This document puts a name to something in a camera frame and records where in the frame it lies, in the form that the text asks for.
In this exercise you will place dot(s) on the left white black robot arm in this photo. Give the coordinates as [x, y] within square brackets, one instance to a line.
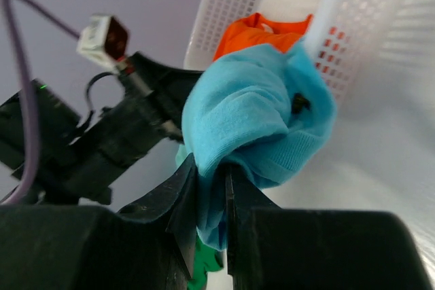
[61, 159]

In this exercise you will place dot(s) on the green t-shirt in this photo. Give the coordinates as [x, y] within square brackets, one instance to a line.
[206, 260]

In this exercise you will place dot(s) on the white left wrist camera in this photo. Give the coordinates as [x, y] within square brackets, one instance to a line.
[104, 41]

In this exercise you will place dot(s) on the white perforated plastic basket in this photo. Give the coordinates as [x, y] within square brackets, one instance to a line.
[348, 40]

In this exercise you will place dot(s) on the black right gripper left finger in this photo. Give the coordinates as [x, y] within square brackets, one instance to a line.
[171, 208]

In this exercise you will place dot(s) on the orange rolled t-shirt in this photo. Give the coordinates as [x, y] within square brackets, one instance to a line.
[257, 29]

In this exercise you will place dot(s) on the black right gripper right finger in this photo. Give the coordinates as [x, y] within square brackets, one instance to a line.
[242, 198]

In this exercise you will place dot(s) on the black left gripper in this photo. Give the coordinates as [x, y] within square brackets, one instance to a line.
[150, 111]

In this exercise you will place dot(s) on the teal t-shirt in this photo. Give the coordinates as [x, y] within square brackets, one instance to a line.
[269, 112]

